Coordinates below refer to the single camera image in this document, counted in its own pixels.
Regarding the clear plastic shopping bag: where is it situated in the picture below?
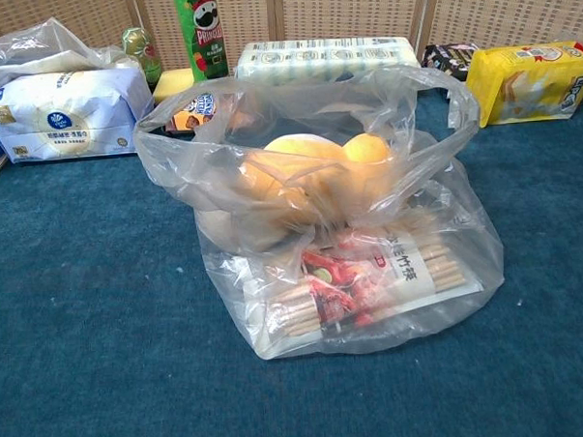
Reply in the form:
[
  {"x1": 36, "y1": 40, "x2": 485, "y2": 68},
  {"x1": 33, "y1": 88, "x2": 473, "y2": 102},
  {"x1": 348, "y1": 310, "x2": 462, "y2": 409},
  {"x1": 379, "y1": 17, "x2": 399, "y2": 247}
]
[{"x1": 130, "y1": 60, "x2": 510, "y2": 366}]

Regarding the blue felt table cover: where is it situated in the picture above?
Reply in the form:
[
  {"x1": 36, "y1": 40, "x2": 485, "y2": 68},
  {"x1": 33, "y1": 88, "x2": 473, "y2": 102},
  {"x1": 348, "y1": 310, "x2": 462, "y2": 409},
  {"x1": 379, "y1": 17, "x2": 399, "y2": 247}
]
[{"x1": 0, "y1": 82, "x2": 583, "y2": 437}]

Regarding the white blue tissue pack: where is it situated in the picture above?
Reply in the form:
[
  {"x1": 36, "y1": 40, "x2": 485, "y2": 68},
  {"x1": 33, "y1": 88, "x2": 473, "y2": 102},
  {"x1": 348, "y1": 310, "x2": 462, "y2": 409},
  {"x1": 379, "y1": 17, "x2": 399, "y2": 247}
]
[{"x1": 0, "y1": 64, "x2": 158, "y2": 167}]

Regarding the green Pringles can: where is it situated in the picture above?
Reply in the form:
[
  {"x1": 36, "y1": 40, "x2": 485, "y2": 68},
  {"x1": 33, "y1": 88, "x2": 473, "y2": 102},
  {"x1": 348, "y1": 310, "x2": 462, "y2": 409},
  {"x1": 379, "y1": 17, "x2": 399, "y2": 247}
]
[{"x1": 173, "y1": 0, "x2": 231, "y2": 84}]

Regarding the crumpled clear bag with goods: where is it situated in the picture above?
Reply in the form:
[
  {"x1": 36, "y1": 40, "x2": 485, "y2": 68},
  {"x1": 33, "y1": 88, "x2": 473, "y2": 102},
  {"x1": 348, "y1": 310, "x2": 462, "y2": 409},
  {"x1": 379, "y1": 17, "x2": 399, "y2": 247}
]
[{"x1": 0, "y1": 13, "x2": 142, "y2": 97}]

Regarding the black snack box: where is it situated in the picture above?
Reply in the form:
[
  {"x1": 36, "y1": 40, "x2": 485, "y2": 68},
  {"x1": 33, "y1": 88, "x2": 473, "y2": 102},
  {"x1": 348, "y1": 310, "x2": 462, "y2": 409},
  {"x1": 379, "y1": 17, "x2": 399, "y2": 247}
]
[{"x1": 419, "y1": 41, "x2": 481, "y2": 86}]

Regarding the yellow sponge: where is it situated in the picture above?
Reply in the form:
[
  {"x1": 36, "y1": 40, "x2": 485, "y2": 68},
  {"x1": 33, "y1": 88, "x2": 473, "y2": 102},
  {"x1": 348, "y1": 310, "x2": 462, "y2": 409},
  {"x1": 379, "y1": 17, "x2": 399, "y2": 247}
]
[{"x1": 150, "y1": 69, "x2": 198, "y2": 104}]

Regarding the yellow snack bag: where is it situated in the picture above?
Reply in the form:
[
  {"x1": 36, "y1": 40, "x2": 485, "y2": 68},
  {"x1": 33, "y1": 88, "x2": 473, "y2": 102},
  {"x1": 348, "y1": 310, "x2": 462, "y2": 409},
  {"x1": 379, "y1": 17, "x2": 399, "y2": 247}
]
[{"x1": 463, "y1": 40, "x2": 583, "y2": 128}]

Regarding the wicker folding screen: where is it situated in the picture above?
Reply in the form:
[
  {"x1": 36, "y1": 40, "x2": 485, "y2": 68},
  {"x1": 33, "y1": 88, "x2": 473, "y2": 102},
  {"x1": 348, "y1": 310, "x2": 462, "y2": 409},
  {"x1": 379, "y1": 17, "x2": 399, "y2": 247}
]
[{"x1": 0, "y1": 0, "x2": 583, "y2": 80}]

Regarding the yellow plush toy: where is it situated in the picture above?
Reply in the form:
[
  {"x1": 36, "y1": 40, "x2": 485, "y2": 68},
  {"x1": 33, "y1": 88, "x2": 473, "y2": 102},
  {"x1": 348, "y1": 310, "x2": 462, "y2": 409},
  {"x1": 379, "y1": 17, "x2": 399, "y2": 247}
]
[{"x1": 195, "y1": 129, "x2": 409, "y2": 243}]

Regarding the green bottle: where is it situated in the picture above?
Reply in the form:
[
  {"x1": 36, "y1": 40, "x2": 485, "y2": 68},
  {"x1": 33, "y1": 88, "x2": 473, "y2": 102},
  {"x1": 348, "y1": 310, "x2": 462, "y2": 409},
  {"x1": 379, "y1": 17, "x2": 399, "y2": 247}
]
[{"x1": 121, "y1": 25, "x2": 163, "y2": 89}]

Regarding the long white paper roll pack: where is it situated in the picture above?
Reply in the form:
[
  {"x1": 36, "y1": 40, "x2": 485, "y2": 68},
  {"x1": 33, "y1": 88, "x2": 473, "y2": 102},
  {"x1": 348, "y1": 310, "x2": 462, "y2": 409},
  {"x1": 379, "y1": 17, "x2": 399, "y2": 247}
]
[{"x1": 233, "y1": 33, "x2": 420, "y2": 84}]

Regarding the brown panda cookie box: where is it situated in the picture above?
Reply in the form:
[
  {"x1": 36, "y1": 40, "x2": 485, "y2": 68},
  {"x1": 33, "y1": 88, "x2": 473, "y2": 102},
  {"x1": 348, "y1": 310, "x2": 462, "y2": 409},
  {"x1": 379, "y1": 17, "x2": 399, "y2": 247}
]
[{"x1": 162, "y1": 90, "x2": 221, "y2": 136}]

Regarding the bamboo chopsticks pack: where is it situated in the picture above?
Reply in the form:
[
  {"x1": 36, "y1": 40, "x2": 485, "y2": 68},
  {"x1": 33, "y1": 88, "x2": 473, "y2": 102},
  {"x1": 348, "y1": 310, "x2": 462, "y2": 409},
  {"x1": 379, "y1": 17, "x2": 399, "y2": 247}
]
[{"x1": 238, "y1": 219, "x2": 486, "y2": 345}]

